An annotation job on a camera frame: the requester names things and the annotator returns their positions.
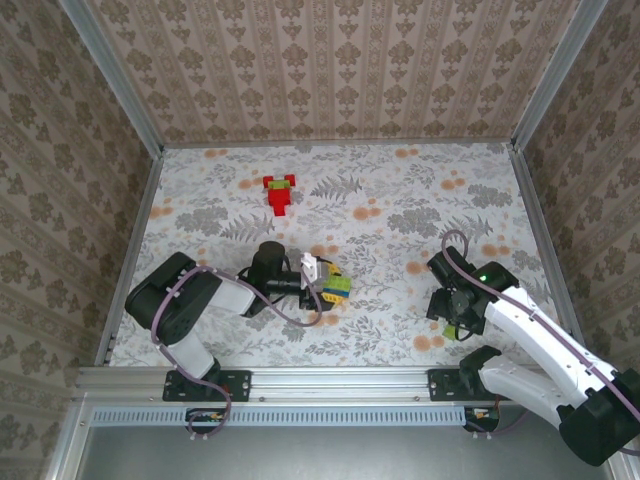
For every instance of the short aluminium table edge rail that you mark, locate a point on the short aluminium table edge rail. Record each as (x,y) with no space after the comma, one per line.
(340,144)

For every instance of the large red lego brick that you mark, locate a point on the large red lego brick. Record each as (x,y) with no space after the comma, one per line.
(279,198)

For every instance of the aluminium frame post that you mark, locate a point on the aluminium frame post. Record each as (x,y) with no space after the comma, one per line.
(556,75)
(117,82)

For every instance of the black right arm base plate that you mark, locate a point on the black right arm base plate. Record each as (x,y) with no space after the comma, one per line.
(437,387)

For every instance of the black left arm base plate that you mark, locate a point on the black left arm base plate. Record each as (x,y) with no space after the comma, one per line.
(240,385)

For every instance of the floral patterned table cover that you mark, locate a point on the floral patterned table cover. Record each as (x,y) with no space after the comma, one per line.
(375,175)

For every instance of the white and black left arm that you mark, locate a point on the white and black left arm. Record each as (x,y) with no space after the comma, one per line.
(235,300)

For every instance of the grey metal panel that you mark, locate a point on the grey metal panel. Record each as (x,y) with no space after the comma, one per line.
(325,455)

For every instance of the small lime green lego brick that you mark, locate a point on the small lime green lego brick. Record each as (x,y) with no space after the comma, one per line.
(451,332)

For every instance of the long dark green lego brick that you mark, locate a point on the long dark green lego brick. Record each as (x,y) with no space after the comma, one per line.
(337,283)

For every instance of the wide aluminium mounting beam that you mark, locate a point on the wide aluminium mounting beam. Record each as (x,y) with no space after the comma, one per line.
(340,382)

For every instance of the long lime green lego brick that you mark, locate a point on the long lime green lego brick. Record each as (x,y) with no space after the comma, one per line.
(279,185)

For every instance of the small red lego brick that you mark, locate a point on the small red lego brick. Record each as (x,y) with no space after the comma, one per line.
(290,179)
(268,181)
(281,210)

